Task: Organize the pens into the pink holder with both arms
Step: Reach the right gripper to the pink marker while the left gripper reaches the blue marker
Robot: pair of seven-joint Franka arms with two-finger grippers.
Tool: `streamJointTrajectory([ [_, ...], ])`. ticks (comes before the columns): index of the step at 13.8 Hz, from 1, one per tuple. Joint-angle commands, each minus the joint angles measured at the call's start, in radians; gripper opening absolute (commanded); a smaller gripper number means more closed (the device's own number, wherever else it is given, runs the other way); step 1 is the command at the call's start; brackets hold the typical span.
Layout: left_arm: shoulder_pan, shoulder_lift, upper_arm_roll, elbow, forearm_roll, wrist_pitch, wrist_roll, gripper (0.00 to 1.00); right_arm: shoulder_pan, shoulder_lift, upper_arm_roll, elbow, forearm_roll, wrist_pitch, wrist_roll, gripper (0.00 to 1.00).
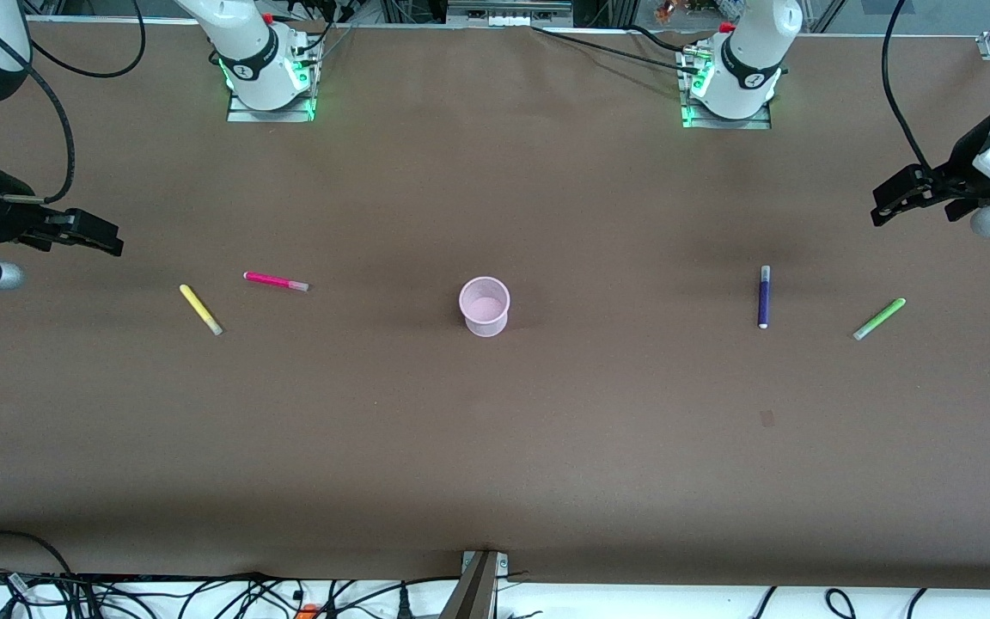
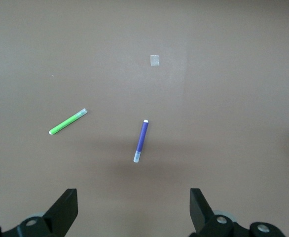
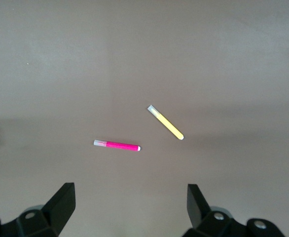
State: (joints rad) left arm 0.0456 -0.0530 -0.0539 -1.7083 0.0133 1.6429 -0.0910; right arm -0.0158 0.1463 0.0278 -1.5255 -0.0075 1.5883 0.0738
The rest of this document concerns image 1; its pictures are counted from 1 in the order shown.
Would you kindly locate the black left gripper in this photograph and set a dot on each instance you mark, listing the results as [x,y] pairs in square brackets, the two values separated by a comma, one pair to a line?
[964,160]

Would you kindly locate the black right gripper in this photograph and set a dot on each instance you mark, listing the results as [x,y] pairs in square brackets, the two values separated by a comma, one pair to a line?
[5,217]

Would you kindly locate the purple marker pen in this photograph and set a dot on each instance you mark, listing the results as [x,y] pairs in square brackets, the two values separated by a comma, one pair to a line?
[764,301]

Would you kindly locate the pink marker pen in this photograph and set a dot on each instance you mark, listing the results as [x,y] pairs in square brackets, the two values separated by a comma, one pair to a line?
[276,280]

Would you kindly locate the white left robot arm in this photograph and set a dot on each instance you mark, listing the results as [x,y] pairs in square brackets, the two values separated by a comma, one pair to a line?
[753,52]

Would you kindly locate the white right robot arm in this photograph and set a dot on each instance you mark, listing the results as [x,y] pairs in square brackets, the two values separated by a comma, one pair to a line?
[246,52]

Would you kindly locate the pink pen holder cup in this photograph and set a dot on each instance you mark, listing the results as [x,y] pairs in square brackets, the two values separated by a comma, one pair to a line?
[485,322]

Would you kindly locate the green marker pen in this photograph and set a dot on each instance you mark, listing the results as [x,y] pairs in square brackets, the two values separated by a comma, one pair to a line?
[882,316]

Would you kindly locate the yellow marker pen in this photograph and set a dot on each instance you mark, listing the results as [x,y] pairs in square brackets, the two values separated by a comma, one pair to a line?
[198,308]

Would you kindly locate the grey power strip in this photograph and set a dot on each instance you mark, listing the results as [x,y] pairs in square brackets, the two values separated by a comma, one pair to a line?
[508,13]

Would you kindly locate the orange connector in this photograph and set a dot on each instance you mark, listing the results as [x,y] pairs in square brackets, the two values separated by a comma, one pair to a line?
[308,612]

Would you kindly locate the white lower shelf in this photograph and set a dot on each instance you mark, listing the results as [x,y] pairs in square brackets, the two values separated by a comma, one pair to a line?
[675,603]

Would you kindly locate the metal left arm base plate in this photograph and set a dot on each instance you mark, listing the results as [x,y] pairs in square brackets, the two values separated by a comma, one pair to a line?
[761,124]

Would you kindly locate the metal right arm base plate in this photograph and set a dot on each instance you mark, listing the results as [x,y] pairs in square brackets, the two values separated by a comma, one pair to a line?
[241,114]

